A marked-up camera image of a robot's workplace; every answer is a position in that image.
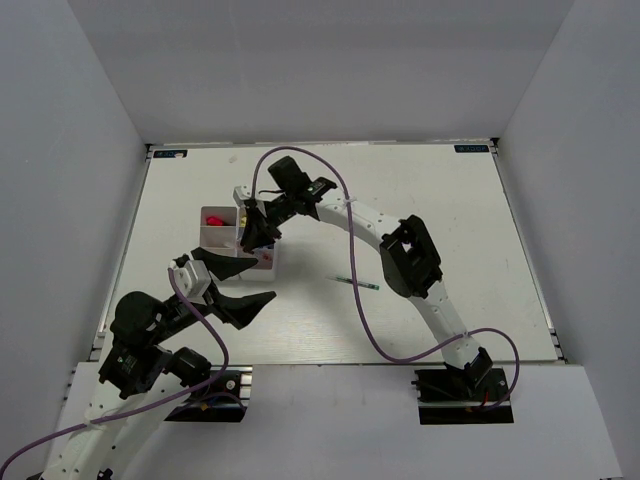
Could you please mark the left blue table label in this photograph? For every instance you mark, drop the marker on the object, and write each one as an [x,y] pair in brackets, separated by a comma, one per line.
[170,154]

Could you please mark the green ink gel pen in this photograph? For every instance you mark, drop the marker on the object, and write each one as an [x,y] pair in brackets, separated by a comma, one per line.
[348,280]

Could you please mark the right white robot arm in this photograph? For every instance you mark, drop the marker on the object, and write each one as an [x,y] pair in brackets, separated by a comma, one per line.
[410,262]

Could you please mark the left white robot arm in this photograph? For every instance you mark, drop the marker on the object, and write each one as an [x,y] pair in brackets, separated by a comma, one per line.
[140,382]

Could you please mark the right white organizer bin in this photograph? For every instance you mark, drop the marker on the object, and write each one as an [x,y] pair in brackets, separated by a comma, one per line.
[264,272]

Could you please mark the left white organizer bin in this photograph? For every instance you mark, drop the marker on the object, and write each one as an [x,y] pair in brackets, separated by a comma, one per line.
[219,240]

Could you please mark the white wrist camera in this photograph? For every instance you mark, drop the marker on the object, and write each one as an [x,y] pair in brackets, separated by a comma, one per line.
[245,200]
[191,279]

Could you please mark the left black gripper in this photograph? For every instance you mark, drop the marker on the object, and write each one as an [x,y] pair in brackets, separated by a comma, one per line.
[240,309]

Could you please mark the blue table label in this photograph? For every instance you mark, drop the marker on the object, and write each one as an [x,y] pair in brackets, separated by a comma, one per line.
[170,154]
[471,148]

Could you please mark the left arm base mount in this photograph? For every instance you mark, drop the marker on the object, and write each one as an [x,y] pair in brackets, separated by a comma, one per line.
[224,401]

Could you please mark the right blue table label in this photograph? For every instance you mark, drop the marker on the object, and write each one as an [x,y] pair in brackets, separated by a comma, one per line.
[471,148]

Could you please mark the pink black highlighter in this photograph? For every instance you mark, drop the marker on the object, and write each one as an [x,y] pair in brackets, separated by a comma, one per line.
[214,221]

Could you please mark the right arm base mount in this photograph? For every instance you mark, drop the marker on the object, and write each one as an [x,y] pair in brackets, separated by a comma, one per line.
[443,402]

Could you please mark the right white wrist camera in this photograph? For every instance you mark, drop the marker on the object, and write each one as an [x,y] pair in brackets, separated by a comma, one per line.
[245,200]

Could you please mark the white organizer bin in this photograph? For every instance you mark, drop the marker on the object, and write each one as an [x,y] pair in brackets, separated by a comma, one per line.
[264,272]
[219,240]

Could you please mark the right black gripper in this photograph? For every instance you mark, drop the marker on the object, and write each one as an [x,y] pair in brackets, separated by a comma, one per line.
[261,229]

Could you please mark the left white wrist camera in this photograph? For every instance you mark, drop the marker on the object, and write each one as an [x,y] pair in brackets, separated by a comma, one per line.
[191,279]

